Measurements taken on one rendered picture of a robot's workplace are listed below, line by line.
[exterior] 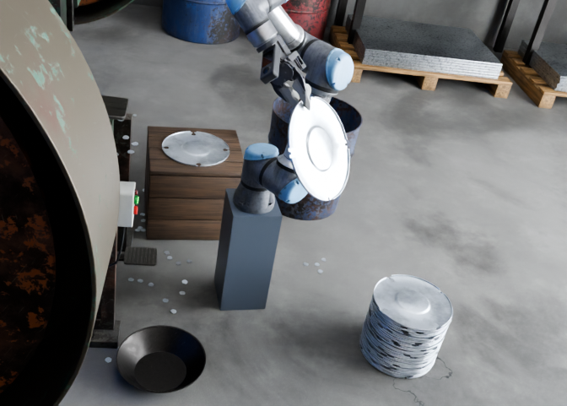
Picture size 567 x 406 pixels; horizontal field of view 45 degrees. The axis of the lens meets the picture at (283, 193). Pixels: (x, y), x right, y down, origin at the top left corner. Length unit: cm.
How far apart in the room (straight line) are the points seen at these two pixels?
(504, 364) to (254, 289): 101
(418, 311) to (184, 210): 106
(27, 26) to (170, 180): 214
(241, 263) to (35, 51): 192
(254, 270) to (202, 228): 48
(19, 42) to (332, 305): 226
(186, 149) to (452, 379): 141
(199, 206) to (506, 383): 140
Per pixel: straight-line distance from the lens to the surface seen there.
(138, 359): 248
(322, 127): 192
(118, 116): 226
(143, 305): 268
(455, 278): 315
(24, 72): 66
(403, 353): 252
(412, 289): 260
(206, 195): 287
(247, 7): 182
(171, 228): 296
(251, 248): 250
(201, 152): 293
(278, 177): 227
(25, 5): 74
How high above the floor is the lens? 183
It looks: 33 degrees down
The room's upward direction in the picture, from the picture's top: 11 degrees clockwise
